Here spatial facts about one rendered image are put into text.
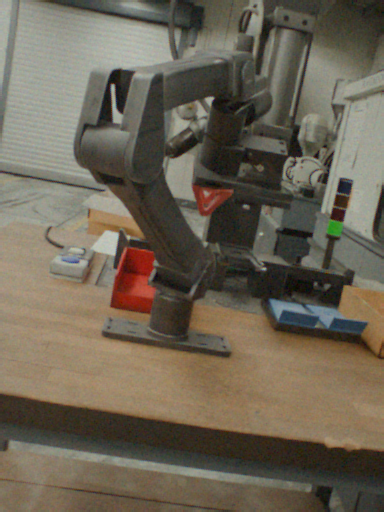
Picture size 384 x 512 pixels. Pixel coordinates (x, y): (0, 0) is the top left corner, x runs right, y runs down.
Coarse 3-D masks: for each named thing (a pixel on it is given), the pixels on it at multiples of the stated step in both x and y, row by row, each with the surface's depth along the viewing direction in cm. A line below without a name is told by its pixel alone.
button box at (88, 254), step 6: (48, 228) 147; (48, 240) 135; (60, 246) 131; (66, 246) 121; (72, 246) 123; (60, 252) 115; (66, 252) 116; (72, 252) 116; (84, 252) 119; (90, 252) 120; (84, 258) 114; (90, 258) 116; (90, 264) 120
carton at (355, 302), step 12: (348, 288) 117; (360, 288) 120; (348, 300) 116; (360, 300) 109; (372, 300) 120; (348, 312) 114; (360, 312) 108; (372, 312) 102; (372, 324) 102; (372, 336) 101; (372, 348) 100
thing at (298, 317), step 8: (272, 304) 110; (280, 304) 111; (288, 304) 112; (280, 312) 105; (288, 312) 98; (296, 312) 98; (304, 312) 109; (280, 320) 100; (288, 320) 100; (296, 320) 100; (304, 320) 99; (312, 320) 99; (312, 328) 100
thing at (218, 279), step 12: (216, 264) 120; (240, 264) 120; (216, 276) 120; (252, 276) 126; (264, 276) 121; (276, 276) 121; (216, 288) 121; (252, 288) 124; (264, 288) 122; (276, 288) 122
